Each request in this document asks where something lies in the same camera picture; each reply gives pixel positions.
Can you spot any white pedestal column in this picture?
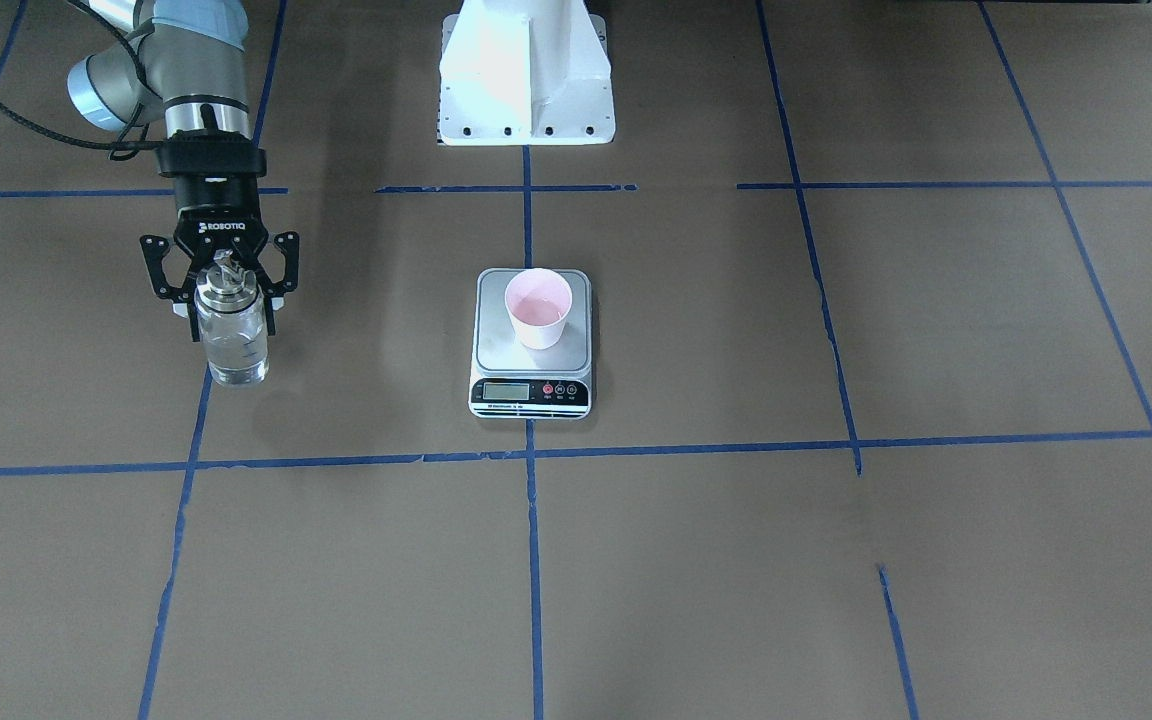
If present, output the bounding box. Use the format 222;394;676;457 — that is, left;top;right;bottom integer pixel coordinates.
435;1;617;147

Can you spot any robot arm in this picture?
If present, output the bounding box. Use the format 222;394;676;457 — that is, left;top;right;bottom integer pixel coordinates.
67;1;300;338

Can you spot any digital kitchen scale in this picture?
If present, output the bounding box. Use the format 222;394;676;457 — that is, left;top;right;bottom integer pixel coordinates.
468;268;594;419

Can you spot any pink plastic cup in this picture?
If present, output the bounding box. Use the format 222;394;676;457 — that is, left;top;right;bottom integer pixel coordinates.
505;268;573;350

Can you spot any clear glass sauce bottle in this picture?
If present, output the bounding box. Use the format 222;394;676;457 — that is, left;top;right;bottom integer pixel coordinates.
194;250;270;387

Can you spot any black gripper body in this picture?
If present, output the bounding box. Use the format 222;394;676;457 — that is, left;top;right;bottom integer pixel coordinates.
156;141;270;272

